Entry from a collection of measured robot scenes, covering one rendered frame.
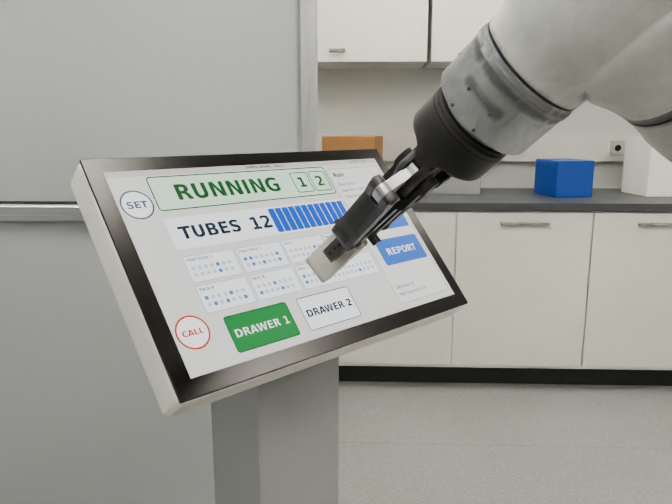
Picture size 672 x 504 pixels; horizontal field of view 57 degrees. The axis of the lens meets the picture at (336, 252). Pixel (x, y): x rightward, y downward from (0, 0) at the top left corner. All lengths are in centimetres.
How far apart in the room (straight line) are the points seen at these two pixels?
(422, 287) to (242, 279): 31
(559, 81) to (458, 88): 7
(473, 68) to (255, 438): 61
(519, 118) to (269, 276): 43
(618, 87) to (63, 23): 144
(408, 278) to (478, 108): 51
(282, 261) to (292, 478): 34
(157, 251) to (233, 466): 38
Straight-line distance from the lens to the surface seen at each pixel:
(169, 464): 187
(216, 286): 74
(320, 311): 80
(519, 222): 293
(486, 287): 297
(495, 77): 45
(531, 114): 46
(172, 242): 75
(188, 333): 70
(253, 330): 73
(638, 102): 47
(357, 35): 320
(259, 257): 79
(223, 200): 82
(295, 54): 156
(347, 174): 99
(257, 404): 88
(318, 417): 97
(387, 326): 86
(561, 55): 44
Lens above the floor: 123
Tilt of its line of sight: 11 degrees down
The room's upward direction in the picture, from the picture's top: straight up
